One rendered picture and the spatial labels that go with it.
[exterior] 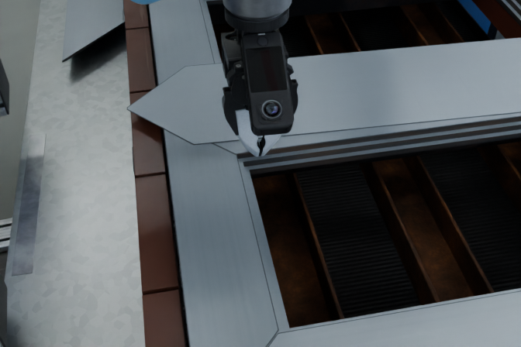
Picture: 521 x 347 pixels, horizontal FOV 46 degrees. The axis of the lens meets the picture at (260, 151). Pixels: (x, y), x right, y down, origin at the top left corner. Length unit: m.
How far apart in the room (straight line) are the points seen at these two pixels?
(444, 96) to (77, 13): 0.79
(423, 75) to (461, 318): 0.42
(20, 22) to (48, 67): 1.57
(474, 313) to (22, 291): 0.58
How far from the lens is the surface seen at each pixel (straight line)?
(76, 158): 1.08
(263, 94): 0.66
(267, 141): 0.78
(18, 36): 2.78
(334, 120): 0.86
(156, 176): 0.81
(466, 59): 1.02
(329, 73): 0.94
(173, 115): 0.87
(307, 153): 0.82
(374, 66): 0.97
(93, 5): 1.41
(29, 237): 0.98
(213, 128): 0.84
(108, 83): 1.23
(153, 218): 0.76
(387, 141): 0.85
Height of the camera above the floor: 1.40
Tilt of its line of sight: 43 degrees down
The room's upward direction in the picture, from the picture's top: straight up
